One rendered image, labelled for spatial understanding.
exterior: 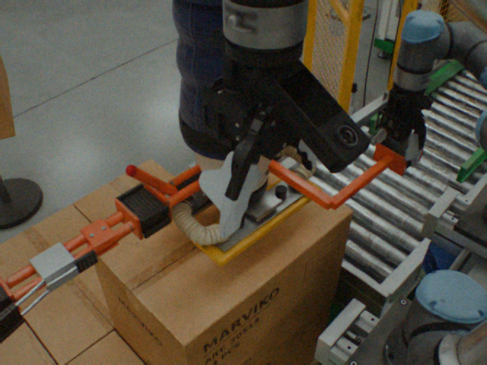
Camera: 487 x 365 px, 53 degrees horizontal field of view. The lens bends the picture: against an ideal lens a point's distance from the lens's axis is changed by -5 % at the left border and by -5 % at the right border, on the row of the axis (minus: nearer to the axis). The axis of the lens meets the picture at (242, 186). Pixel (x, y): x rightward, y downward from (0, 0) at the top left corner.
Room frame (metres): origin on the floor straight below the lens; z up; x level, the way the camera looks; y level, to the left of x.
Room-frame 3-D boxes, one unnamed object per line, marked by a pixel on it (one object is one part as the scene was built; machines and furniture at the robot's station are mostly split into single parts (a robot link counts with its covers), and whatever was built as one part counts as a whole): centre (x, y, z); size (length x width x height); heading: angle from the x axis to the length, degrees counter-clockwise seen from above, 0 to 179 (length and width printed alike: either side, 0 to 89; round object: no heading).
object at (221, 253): (0.84, -0.04, 1.08); 0.34 x 0.10 x 0.05; 134
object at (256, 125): (0.43, -0.01, 1.66); 0.09 x 0.08 x 0.12; 48
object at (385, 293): (1.18, -0.22, 0.58); 0.70 x 0.03 x 0.06; 44
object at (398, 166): (0.93, -0.37, 1.18); 0.09 x 0.08 x 0.05; 44
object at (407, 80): (0.91, -0.36, 1.40); 0.08 x 0.08 x 0.05
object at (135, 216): (0.74, 0.21, 1.18); 0.10 x 0.08 x 0.06; 44
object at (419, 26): (0.92, -0.36, 1.48); 0.09 x 0.08 x 0.11; 100
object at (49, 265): (0.59, 0.36, 1.17); 0.07 x 0.07 x 0.04; 44
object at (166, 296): (0.91, 0.05, 0.74); 0.60 x 0.40 x 0.40; 134
